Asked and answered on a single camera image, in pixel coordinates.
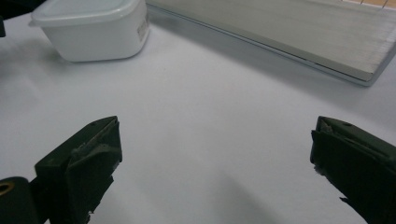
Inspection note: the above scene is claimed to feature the white plastic container with lid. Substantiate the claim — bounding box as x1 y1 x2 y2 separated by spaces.
28 0 150 63

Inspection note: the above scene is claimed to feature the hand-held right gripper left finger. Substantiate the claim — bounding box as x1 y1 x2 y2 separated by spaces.
34 116 123 224

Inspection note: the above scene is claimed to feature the grey flat panel with frame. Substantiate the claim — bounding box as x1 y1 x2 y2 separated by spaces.
145 0 396 88

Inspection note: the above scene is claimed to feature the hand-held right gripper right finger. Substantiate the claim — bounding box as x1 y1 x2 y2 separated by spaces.
309 116 396 224

